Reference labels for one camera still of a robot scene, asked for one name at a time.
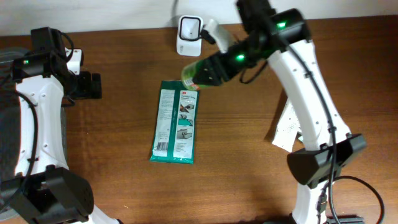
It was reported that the green lid spice jar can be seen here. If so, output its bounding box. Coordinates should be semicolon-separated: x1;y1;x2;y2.
181;60;210;91

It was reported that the green 3M gloves package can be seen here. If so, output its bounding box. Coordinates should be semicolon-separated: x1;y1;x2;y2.
150;80;199;164

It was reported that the white tube with tan cap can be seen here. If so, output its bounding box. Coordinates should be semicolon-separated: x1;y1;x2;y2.
272;98;301;152

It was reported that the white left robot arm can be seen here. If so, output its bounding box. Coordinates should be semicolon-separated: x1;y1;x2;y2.
1;27;115;223

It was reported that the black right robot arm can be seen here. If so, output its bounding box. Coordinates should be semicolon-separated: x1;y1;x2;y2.
182;1;366;223

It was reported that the white barcode scanner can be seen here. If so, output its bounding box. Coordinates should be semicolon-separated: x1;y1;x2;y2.
176;15;203;57

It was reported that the dark grey plastic basket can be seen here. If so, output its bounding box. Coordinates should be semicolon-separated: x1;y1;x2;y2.
0;46;68;222

